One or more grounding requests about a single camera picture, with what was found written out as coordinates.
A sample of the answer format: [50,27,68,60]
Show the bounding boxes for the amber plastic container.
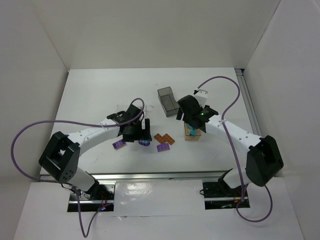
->
[184,123,202,141]

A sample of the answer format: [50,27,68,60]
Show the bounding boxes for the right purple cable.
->
[195,75,274,223]

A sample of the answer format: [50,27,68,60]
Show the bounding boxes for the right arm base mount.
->
[199,182,242,210]

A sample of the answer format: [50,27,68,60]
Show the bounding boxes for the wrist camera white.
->
[193,89,208,107]
[141,118,146,130]

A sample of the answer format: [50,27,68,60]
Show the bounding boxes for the dark grey plastic container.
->
[157,86,180,117]

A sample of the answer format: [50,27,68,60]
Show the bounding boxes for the purple lego brick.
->
[112,139,126,150]

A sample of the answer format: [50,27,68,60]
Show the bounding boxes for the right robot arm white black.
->
[177,95,284,189]

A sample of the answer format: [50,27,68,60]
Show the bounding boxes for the small teal lego brick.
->
[188,126,198,136]

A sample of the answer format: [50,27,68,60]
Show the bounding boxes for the aluminium rail front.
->
[92,171,226,181]

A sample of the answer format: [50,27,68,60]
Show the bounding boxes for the aluminium rail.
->
[234,68,262,136]
[92,171,226,181]

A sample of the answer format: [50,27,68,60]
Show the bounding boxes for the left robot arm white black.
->
[39,104,152,199]

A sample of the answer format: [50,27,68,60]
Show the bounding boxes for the clear plastic container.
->
[116,103,148,118]

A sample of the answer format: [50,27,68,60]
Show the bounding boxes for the light purple curved lego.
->
[156,142,170,153]

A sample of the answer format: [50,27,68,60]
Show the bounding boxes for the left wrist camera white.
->
[141,118,146,130]

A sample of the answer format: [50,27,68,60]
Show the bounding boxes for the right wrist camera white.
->
[193,89,208,107]

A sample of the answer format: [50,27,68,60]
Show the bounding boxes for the orange flat lego plate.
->
[154,133,175,145]

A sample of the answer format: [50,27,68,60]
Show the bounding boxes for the aluminium rail right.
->
[234,68,262,136]

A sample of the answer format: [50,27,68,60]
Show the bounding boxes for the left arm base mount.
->
[79,181,116,213]

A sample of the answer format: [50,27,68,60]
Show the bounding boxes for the purple rounded printed lego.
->
[138,140,151,147]

